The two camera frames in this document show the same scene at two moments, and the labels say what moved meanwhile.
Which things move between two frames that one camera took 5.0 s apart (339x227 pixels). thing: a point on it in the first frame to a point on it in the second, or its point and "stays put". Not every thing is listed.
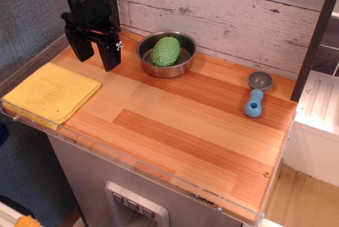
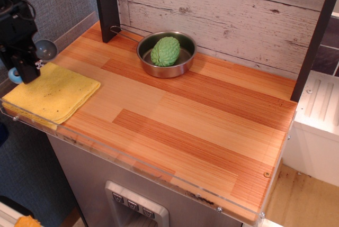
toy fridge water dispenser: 127,208 stays put
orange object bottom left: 27,221 stays put
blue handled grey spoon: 258,81 to 46,50
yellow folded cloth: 48,96 stays put
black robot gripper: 90,7 to 17,48
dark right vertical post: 310,58 stays put
